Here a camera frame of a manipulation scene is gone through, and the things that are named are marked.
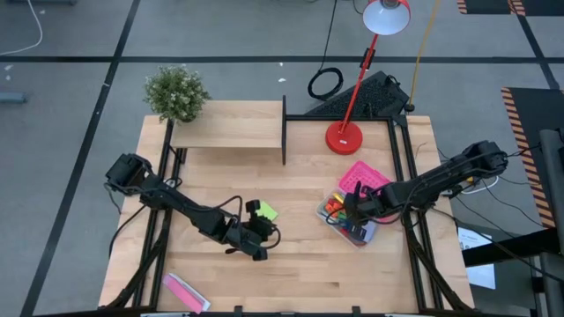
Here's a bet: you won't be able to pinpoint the clear pencil box pink lid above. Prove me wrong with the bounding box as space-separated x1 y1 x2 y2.
315 159 394 248

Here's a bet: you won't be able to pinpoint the white paper sheet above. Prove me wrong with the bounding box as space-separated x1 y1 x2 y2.
457 225 497 291

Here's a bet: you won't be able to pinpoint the green sticky note pad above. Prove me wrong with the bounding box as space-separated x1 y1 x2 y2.
256 200 280 223

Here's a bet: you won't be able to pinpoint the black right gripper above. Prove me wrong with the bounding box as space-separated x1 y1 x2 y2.
340 180 400 241

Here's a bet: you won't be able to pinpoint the pink card in clear sleeve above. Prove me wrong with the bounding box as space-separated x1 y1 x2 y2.
161 272 212 315

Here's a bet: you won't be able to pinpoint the yellow cable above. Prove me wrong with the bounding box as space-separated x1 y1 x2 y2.
406 0 442 112

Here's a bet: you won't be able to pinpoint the black perforated computer case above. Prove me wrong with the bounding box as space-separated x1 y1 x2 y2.
305 70 412 118

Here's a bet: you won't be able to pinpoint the potted green plant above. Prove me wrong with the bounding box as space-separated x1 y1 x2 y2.
143 64 212 124

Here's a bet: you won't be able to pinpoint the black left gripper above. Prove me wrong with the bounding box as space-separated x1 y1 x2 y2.
222 199 280 262

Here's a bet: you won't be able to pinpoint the wooden shelf black legs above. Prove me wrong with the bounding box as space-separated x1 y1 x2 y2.
168 95 289 166

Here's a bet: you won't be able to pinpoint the black mat striped edge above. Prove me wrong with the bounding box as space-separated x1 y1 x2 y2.
501 85 564 230

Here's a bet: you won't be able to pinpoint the red desk lamp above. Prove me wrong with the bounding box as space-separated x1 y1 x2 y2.
324 0 412 157

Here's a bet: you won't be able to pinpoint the coiled black cable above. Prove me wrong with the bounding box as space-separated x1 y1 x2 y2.
307 0 345 102

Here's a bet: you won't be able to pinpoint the white floor cable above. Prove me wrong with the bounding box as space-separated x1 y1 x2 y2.
0 0 44 57

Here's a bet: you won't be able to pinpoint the grey metal post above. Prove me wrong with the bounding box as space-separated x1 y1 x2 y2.
538 128 564 317

